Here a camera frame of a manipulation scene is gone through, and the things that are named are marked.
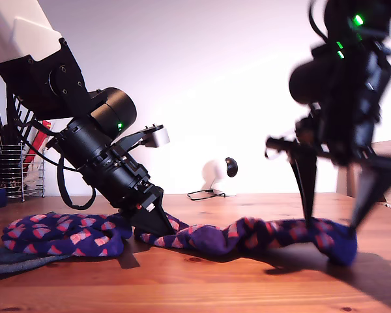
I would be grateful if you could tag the red paper packet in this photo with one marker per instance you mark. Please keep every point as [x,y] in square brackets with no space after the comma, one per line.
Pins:
[42,137]

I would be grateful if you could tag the purple patterned sock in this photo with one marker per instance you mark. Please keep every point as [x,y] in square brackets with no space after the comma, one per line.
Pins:
[208,241]
[52,234]

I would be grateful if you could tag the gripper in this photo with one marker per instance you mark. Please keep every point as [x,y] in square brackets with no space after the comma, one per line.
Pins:
[124,176]

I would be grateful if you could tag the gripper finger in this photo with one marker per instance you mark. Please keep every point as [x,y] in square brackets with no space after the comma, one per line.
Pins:
[368,192]
[308,182]

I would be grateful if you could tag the white round security camera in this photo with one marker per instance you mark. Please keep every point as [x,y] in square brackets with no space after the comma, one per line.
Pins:
[215,176]

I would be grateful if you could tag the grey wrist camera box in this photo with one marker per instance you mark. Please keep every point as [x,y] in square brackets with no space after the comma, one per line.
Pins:
[272,145]
[158,137]

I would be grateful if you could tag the white paper napkins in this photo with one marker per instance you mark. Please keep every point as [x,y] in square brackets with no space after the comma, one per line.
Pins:
[36,177]

